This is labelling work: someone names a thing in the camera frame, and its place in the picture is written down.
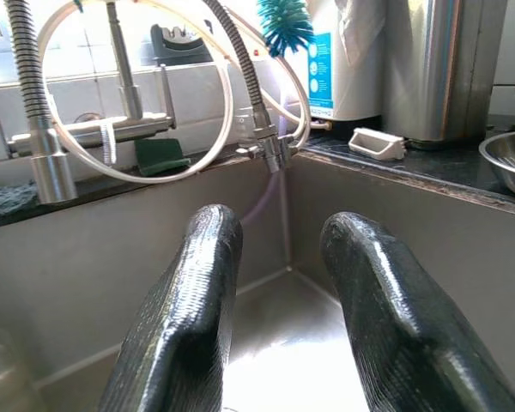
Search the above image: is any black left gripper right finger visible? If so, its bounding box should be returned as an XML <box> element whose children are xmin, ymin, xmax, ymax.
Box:
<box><xmin>319</xmin><ymin>210</ymin><xmax>515</xmax><ymax>412</ymax></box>

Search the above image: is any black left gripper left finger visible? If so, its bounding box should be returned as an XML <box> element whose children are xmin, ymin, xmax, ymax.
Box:
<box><xmin>97</xmin><ymin>203</ymin><xmax>245</xmax><ymax>412</ymax></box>

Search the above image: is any large steel basin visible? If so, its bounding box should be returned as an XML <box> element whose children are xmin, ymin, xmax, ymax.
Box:
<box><xmin>478</xmin><ymin>130</ymin><xmax>515</xmax><ymax>203</ymax></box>

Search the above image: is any stainless steel sink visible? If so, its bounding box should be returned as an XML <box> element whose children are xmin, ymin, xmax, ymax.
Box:
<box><xmin>0</xmin><ymin>152</ymin><xmax>515</xmax><ymax>412</ymax></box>

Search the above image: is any green scouring sponge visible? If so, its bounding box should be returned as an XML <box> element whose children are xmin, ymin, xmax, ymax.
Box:
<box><xmin>133</xmin><ymin>137</ymin><xmax>192</xmax><ymax>177</ymax></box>

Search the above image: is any white scrub brush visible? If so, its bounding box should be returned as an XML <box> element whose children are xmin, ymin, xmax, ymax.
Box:
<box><xmin>348</xmin><ymin>127</ymin><xmax>408</xmax><ymax>162</ymax></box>

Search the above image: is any small white hanging brush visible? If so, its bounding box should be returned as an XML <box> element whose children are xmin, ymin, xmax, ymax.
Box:
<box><xmin>99</xmin><ymin>119</ymin><xmax>118</xmax><ymax>167</ymax></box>

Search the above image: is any steel pull-down faucet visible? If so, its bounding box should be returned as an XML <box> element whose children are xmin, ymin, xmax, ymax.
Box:
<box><xmin>3</xmin><ymin>0</ymin><xmax>177</xmax><ymax>205</ymax></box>

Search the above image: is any teal rag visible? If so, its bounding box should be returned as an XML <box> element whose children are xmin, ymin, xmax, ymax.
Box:
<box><xmin>0</xmin><ymin>179</ymin><xmax>39</xmax><ymax>218</ymax></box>

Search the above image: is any white purifier blue label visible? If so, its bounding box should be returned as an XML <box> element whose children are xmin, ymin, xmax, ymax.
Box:
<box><xmin>282</xmin><ymin>0</ymin><xmax>387</xmax><ymax>121</ymax></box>

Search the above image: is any tall steel water urn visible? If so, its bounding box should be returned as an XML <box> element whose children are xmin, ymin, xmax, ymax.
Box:
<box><xmin>381</xmin><ymin>0</ymin><xmax>510</xmax><ymax>145</ymax></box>

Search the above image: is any black knife sharpener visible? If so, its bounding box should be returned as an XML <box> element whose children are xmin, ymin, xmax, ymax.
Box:
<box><xmin>148</xmin><ymin>23</ymin><xmax>214</xmax><ymax>66</ymax></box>

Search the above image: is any teal bottle brush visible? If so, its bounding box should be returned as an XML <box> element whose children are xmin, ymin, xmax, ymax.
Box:
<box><xmin>257</xmin><ymin>0</ymin><xmax>317</xmax><ymax>59</ymax></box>

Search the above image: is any steel spring hose with valve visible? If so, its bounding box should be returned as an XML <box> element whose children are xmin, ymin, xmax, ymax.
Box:
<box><xmin>203</xmin><ymin>0</ymin><xmax>306</xmax><ymax>175</ymax></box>

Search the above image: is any white hose loop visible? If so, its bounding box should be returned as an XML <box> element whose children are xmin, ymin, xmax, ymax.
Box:
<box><xmin>38</xmin><ymin>0</ymin><xmax>237</xmax><ymax>185</ymax></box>

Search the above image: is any white purifier hose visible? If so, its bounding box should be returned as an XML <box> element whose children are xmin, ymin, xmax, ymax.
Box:
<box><xmin>222</xmin><ymin>3</ymin><xmax>331</xmax><ymax>149</ymax></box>

